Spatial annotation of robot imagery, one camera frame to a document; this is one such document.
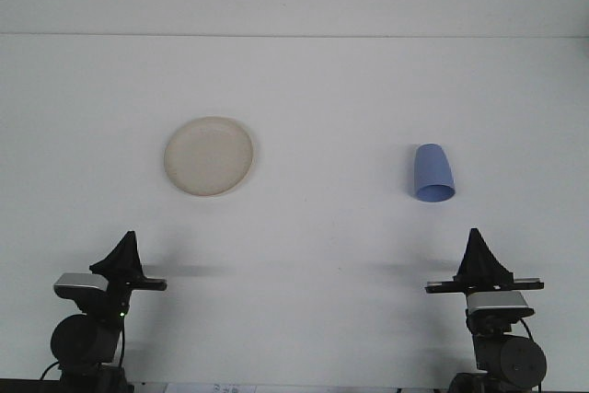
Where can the pale blue cup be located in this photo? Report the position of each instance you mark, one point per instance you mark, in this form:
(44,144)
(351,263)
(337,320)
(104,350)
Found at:
(432,172)

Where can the pale round ceramic plate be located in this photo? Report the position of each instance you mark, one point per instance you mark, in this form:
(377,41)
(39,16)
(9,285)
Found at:
(207,158)

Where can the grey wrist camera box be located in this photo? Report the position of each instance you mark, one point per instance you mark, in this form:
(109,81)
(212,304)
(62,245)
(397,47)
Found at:
(497,303)
(78,283)

